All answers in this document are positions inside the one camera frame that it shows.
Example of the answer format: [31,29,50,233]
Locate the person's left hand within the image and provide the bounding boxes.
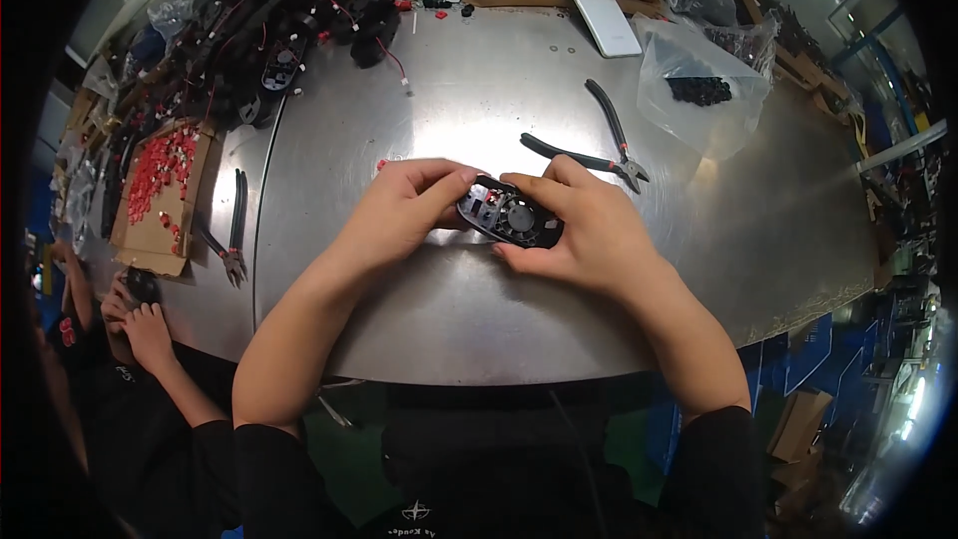
[338,158,489,272]

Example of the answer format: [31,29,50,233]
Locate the person's right hand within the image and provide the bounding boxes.
[490,154,667,302]

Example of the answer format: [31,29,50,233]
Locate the black fan housing part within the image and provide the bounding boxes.
[456,174,566,250]

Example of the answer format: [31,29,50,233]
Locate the clear bag of black parts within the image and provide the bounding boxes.
[633,11,776,163]

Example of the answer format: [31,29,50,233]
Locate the cardboard tray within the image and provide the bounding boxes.
[110,117,226,278]

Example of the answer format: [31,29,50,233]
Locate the heap of black fan assemblies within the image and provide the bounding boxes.
[147,0,402,132]

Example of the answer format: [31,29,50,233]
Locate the small black and red parts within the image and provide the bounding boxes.
[395,0,478,21]

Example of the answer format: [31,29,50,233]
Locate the white smartphone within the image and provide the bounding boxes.
[559,0,645,59]

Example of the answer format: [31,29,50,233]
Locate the heap of red connectors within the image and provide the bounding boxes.
[124,125,202,256]

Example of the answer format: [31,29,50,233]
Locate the person's body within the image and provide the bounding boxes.
[232,378,768,539]

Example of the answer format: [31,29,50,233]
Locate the blue crates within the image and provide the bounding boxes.
[737,312,880,428]

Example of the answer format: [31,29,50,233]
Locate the black round fan part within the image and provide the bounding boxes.
[123,267,163,308]

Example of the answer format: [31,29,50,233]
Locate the cardboard boxes on floor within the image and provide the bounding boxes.
[765,387,836,499]

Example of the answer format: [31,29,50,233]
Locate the heap of bagged parts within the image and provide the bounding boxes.
[49,33,154,248]

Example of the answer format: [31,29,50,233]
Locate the black handled cutting pliers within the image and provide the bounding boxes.
[199,168,250,290]
[519,78,651,196]

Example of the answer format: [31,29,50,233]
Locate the red wire with white plug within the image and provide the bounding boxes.
[374,36,412,88]

